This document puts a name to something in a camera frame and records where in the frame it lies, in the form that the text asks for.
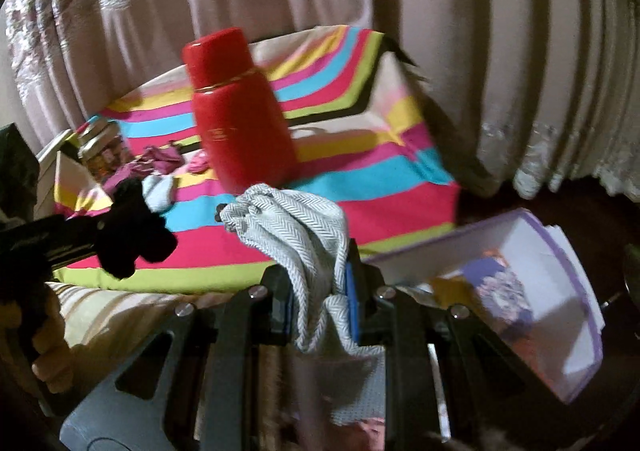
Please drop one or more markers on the pale toe sock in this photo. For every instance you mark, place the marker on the pale toe sock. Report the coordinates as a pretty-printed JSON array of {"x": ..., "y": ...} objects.
[{"x": 159, "y": 193}]

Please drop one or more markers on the grey herringbone cloth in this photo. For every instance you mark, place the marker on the grey herringbone cloth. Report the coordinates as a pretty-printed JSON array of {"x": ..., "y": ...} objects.
[{"x": 290, "y": 241}]

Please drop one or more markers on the magenta knit glove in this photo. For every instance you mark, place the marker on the magenta knit glove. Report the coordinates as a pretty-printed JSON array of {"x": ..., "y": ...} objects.
[{"x": 117, "y": 179}]

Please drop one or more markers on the pink round pouch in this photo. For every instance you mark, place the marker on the pink round pouch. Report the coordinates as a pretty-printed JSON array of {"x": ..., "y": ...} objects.
[{"x": 197, "y": 164}]

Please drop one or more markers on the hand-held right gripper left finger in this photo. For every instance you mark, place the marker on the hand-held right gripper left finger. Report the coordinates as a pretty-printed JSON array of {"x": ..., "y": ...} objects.
[{"x": 277, "y": 301}]

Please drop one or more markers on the magenta knit cloth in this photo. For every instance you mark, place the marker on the magenta knit cloth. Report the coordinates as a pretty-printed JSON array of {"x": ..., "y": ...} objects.
[{"x": 162, "y": 161}]

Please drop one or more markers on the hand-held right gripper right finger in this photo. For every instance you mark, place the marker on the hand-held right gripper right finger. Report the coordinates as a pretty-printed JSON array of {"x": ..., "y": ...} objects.
[{"x": 354, "y": 301}]

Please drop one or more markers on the black cloth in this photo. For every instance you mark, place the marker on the black cloth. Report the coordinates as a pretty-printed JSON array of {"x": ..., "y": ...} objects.
[{"x": 135, "y": 236}]

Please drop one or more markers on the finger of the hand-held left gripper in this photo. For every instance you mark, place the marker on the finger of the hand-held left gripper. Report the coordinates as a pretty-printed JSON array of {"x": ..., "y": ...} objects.
[{"x": 80, "y": 236}]

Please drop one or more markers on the purple-rimmed white box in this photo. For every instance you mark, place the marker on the purple-rimmed white box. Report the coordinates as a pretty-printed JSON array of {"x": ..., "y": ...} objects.
[{"x": 540, "y": 311}]

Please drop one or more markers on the person's left hand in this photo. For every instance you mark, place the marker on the person's left hand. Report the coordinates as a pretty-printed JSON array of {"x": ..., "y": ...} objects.
[{"x": 50, "y": 356}]

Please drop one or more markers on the beige quilted mattress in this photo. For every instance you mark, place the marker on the beige quilted mattress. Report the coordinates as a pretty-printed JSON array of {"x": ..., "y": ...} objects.
[{"x": 140, "y": 311}]

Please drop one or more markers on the beige curtain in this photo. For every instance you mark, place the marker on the beige curtain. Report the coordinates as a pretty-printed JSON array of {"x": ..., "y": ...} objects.
[{"x": 450, "y": 31}]

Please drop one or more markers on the striped multicolour tablecloth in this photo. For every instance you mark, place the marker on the striped multicolour tablecloth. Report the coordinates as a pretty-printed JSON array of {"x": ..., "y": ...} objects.
[{"x": 375, "y": 206}]

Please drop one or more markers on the red thermos flask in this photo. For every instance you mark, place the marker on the red thermos flask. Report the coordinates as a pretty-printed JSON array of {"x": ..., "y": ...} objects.
[{"x": 240, "y": 131}]

